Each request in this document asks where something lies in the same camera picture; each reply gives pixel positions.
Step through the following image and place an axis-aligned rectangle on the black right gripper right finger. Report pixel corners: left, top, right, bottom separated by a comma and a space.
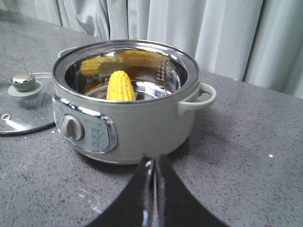
155, 155, 227, 227

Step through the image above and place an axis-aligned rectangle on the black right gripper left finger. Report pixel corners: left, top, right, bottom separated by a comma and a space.
87, 157, 154, 227

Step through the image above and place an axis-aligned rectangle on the yellow corn cob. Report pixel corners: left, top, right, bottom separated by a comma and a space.
107, 70, 136, 101

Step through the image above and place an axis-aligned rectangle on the glass pot lid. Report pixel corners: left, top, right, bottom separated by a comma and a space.
0, 72, 54, 135

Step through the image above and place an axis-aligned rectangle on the pale green electric cooking pot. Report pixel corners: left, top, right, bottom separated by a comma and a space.
52, 40, 216, 165

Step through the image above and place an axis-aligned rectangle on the white pleated curtain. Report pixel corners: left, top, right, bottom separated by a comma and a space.
0, 0, 303, 98

